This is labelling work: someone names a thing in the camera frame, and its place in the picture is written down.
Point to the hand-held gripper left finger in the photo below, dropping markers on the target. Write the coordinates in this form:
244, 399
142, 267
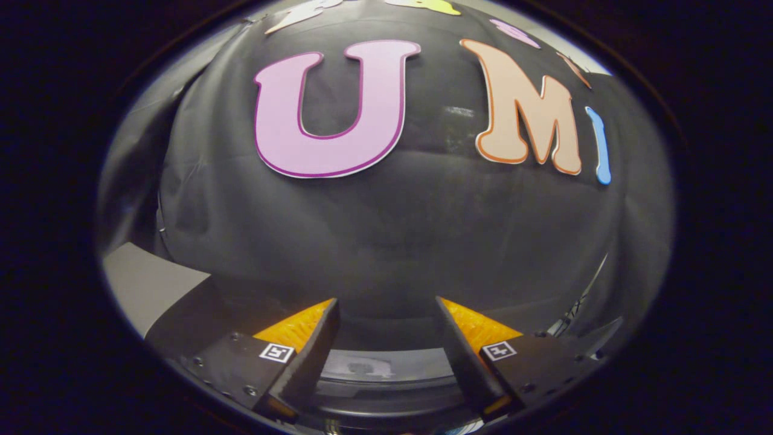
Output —
311, 356

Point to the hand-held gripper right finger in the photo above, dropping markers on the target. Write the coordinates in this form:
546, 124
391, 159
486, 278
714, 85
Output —
462, 356

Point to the dark glass washing machine lid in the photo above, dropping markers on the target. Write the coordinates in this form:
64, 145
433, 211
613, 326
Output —
386, 365

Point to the grey washing machine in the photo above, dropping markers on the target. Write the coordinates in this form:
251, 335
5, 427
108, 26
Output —
386, 405

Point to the beige cabinet with dark frame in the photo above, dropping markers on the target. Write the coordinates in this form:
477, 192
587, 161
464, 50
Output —
145, 284

